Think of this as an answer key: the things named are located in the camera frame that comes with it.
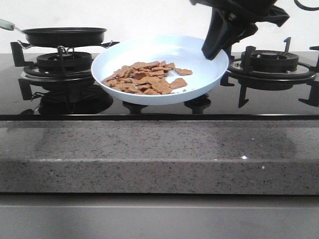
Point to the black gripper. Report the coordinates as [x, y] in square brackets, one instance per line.
[234, 20]

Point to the light blue plate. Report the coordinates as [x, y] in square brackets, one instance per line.
[185, 52]

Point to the black frying pan green handle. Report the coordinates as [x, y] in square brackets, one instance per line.
[58, 36]

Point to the black glass cooktop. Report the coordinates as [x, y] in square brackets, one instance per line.
[233, 98]

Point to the black burner with pan support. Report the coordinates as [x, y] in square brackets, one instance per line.
[66, 72]

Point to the brown meat pieces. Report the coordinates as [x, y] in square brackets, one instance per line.
[152, 78]

